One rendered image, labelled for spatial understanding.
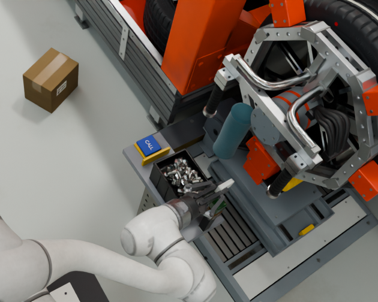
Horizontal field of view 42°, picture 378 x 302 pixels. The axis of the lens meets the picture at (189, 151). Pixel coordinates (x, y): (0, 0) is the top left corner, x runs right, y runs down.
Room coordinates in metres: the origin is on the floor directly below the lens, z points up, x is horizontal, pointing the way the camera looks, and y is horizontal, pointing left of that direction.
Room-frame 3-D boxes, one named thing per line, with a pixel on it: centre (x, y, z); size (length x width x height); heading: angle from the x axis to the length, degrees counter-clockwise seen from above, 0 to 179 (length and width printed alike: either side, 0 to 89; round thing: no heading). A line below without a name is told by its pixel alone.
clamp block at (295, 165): (0.85, -0.31, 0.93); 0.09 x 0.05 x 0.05; 145
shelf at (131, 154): (0.89, 0.01, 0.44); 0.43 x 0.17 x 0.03; 55
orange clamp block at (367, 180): (0.94, -0.55, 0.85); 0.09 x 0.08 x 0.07; 55
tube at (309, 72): (1.07, -0.13, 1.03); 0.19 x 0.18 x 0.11; 145
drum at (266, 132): (1.06, -0.24, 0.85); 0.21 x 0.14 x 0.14; 145
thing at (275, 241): (1.23, -0.42, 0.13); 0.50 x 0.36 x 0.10; 55
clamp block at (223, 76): (1.05, -0.03, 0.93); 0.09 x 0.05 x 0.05; 145
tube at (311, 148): (0.96, -0.30, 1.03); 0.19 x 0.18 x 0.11; 145
